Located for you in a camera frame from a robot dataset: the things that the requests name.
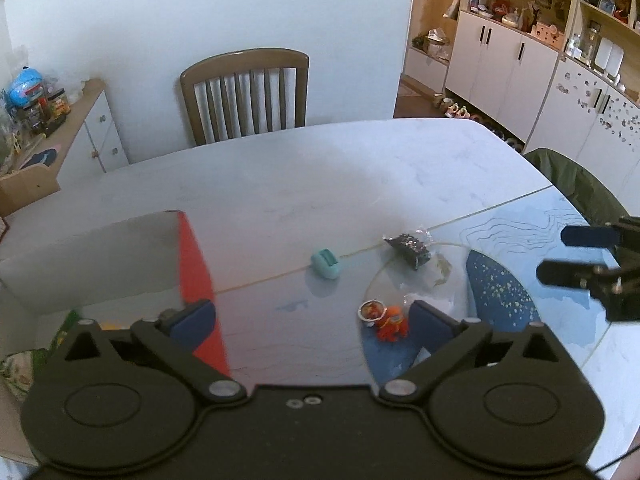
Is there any dark bead packet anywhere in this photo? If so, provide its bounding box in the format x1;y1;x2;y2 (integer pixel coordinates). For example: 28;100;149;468
383;229;452;288

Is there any white low sideboard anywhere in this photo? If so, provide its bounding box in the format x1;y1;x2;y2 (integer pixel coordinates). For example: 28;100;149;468
0;77;130;219

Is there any red cardboard box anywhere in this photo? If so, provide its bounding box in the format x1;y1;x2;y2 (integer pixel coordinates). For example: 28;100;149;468
0;209;232;411

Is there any teal pencil sharpener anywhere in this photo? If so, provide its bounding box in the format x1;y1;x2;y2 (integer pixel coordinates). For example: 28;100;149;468
310;248;342;281

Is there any small orange toy figure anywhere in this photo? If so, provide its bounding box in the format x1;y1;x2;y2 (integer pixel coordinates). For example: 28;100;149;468
357;300;409;342

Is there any white wall cabinet unit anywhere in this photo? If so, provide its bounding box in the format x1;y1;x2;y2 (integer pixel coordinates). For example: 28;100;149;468
404;0;639;207

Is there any green cushioned chair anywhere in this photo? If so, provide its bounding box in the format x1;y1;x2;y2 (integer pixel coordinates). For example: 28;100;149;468
524;148;628;226

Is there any brown wooden chair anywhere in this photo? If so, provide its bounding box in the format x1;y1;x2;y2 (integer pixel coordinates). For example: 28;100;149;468
179;48;310;146

